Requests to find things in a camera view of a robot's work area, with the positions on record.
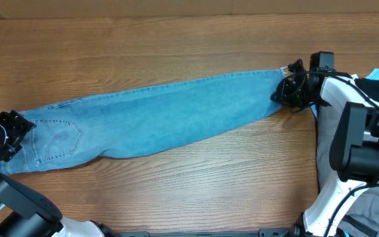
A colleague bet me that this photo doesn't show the black base frame bar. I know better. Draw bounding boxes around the black base frame bar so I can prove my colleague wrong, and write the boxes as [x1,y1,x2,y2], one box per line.
[116,228,290,237]

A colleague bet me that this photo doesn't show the grey folded trousers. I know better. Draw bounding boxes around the grey folded trousers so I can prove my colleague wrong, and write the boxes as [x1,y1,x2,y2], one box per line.
[316,107,379,236]

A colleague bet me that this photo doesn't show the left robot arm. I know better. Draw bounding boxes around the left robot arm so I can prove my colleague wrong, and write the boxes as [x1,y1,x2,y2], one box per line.
[0,111,117,237]

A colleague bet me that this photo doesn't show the light blue denim jeans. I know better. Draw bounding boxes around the light blue denim jeans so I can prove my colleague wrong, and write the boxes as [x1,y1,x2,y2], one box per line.
[0,69,284,174]

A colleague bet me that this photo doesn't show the light blue folded garment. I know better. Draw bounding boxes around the light blue folded garment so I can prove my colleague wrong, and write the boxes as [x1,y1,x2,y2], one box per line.
[311,68,379,119]

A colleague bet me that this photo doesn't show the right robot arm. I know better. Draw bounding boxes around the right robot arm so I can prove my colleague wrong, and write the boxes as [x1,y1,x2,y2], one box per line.
[271,56,379,236]

